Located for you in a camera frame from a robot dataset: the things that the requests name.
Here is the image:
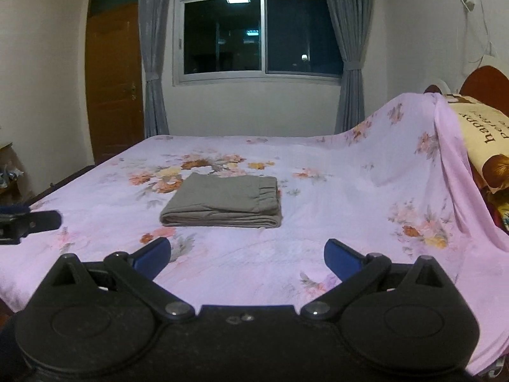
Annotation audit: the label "sliding glass window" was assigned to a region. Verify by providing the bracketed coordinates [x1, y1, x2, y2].
[172, 0, 347, 87]

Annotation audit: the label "wooden headboard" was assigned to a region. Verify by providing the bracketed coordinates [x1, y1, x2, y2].
[423, 65, 509, 113]

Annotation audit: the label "grey pants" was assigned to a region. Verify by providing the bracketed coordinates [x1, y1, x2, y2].
[160, 173, 283, 229]

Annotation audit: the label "cream printed pillow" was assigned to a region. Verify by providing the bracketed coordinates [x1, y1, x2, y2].
[444, 93, 509, 195]

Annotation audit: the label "colourful printed cloth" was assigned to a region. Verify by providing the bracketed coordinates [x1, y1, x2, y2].
[492, 201, 509, 233]

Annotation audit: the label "pink floral bed sheet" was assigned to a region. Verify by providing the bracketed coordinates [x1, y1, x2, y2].
[0, 92, 509, 377]

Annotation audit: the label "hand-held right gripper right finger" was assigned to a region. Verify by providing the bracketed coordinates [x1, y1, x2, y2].
[300, 239, 454, 321]

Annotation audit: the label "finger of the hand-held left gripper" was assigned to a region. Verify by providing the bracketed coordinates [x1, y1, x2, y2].
[0, 205, 63, 245]

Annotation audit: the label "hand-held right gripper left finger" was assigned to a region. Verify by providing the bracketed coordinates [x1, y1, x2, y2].
[40, 237, 196, 322]

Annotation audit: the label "grey curtain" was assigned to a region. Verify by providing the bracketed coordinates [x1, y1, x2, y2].
[319, 0, 377, 134]
[138, 0, 171, 138]

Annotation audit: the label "dark bed frame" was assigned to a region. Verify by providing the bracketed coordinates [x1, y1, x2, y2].
[24, 163, 97, 208]

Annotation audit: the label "white hanging cable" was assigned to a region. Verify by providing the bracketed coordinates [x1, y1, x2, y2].
[457, 0, 499, 76]

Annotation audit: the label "brown wooden door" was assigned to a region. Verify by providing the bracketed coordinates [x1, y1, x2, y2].
[86, 0, 144, 165]

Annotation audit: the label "cluttered bedside table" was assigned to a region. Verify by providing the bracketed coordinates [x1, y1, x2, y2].
[0, 127, 26, 204]

